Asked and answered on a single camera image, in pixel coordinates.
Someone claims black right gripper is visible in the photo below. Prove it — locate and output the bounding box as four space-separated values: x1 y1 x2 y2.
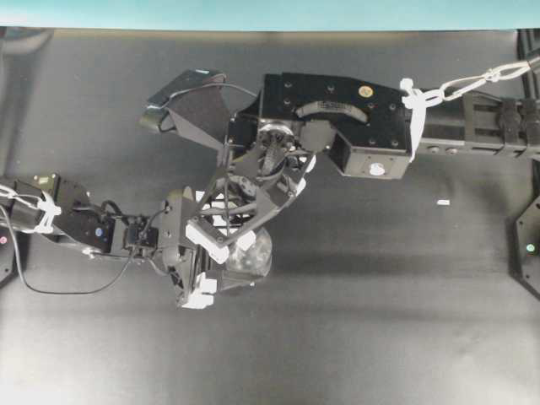
192 73 413 235

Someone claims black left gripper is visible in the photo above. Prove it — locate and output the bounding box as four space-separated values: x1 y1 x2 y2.
158 188 257 309

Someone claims clear plastic bottle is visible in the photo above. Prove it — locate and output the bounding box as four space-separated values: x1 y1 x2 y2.
222 227 273 289

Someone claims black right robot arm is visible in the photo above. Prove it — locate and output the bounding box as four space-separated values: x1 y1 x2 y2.
185 48 539 260

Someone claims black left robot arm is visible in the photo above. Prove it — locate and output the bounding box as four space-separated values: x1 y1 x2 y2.
1 174 273 310

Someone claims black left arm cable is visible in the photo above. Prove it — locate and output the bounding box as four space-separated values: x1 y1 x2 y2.
0 202 170 295

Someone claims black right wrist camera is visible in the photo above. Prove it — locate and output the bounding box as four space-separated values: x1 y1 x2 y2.
139 70 230 153

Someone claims white braided right cable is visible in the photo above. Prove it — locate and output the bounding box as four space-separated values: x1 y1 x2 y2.
399 58 537 164

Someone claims black aluminium frame rail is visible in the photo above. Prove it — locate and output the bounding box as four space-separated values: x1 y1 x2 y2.
508 27 540 303

